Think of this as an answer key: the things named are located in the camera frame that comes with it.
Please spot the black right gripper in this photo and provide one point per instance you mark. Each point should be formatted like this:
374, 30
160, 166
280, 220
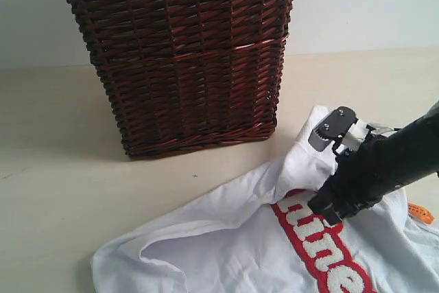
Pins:
363, 177

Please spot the white t-shirt red lettering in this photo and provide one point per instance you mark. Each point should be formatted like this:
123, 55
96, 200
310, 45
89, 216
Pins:
257, 234

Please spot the dark brown wicker basket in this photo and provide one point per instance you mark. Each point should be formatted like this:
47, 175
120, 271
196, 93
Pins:
187, 75

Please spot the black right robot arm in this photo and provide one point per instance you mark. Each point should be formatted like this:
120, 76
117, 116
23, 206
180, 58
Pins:
424, 135

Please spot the orange garment tag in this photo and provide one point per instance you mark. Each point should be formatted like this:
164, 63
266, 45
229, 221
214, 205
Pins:
420, 213

